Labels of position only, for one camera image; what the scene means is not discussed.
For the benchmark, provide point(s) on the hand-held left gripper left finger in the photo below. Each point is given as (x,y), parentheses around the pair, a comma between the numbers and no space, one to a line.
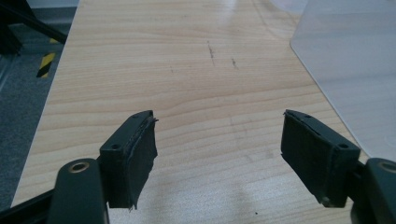
(129,161)

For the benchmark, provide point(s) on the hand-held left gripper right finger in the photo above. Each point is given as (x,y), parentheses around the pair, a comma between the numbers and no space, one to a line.
(314,155)

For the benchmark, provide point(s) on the translucent white plastic mat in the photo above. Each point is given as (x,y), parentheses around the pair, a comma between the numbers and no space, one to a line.
(355,71)

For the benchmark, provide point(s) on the yellow black striped floor tape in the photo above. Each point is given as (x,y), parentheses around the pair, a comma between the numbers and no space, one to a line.
(46,63)

